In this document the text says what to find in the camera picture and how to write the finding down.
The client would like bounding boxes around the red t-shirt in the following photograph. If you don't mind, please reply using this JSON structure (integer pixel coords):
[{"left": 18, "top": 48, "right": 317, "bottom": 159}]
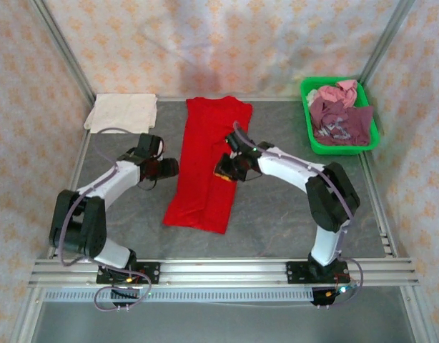
[{"left": 162, "top": 95, "right": 255, "bottom": 235}]

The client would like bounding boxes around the white folded t-shirt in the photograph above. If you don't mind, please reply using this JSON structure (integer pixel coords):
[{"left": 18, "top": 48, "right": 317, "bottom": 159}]
[{"left": 84, "top": 93, "right": 159, "bottom": 134}]

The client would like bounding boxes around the maroon printed t-shirt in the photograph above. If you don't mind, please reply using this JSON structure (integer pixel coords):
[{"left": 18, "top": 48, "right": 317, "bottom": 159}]
[{"left": 308, "top": 97, "right": 375, "bottom": 147}]

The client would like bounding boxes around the pink t-shirt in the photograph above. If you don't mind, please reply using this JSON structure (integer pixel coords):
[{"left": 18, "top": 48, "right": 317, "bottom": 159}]
[{"left": 317, "top": 79, "right": 360, "bottom": 109}]

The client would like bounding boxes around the green plastic basket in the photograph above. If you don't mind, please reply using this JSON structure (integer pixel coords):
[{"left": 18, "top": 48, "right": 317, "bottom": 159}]
[{"left": 299, "top": 76, "right": 382, "bottom": 156}]

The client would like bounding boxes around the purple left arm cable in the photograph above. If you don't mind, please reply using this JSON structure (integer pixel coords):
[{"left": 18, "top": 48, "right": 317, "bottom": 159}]
[{"left": 58, "top": 126, "right": 152, "bottom": 314}]

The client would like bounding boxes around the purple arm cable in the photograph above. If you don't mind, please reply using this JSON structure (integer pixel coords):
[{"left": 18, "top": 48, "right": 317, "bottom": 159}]
[
  {"left": 232, "top": 121, "right": 368, "bottom": 309},
  {"left": 58, "top": 126, "right": 152, "bottom": 314}
]

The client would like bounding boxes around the aluminium table back rail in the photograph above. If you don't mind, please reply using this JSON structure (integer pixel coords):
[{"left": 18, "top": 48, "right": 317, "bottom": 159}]
[{"left": 156, "top": 95, "right": 306, "bottom": 104}]

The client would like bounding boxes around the aluminium mounting rail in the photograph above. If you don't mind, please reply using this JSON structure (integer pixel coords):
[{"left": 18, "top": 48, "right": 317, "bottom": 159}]
[{"left": 28, "top": 258, "right": 420, "bottom": 287}]

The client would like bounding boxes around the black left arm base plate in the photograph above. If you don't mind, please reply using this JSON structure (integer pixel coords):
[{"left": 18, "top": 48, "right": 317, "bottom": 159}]
[{"left": 95, "top": 262, "right": 162, "bottom": 285}]

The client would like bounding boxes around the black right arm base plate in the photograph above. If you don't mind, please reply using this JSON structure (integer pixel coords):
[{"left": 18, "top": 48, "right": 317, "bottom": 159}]
[{"left": 286, "top": 260, "right": 350, "bottom": 285}]

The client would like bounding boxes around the slotted grey cable duct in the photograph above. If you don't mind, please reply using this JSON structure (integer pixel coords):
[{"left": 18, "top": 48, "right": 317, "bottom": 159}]
[{"left": 43, "top": 288, "right": 315, "bottom": 302}]

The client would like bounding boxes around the aluminium frame post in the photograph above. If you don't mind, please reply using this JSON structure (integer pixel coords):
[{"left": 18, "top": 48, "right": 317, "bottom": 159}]
[
  {"left": 357, "top": 0, "right": 418, "bottom": 87},
  {"left": 29, "top": 0, "right": 96, "bottom": 105}
]

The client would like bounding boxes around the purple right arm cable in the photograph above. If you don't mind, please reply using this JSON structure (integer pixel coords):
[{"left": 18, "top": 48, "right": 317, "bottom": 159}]
[{"left": 232, "top": 121, "right": 368, "bottom": 309}]

